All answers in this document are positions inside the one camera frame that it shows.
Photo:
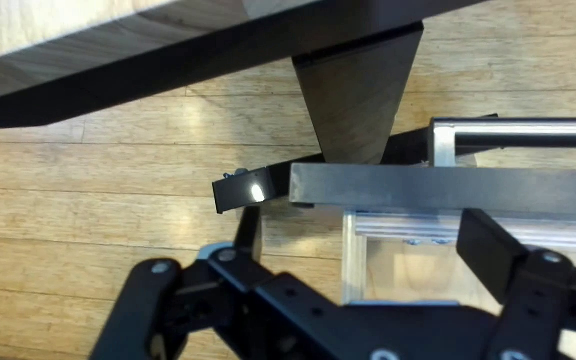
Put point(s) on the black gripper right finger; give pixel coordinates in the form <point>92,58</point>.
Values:
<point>495,260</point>

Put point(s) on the dark grey drawer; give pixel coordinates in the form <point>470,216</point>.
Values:
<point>434,190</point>

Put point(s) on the black shiny bracket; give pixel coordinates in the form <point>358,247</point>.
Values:
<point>248,190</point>

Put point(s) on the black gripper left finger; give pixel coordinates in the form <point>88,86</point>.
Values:
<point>148,313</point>

